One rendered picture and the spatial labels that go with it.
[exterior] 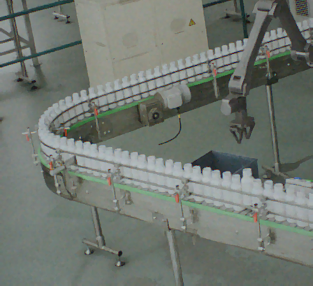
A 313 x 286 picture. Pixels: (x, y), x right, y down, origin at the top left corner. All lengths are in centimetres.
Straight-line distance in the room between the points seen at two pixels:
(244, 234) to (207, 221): 22
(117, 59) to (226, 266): 309
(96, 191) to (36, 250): 163
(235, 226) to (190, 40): 459
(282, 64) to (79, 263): 199
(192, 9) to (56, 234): 303
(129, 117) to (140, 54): 262
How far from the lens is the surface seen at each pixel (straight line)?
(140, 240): 581
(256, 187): 369
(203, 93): 566
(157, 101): 536
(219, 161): 463
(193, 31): 824
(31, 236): 618
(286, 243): 369
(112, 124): 536
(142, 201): 419
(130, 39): 790
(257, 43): 362
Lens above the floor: 275
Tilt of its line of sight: 21 degrees down
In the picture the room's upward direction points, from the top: 9 degrees counter-clockwise
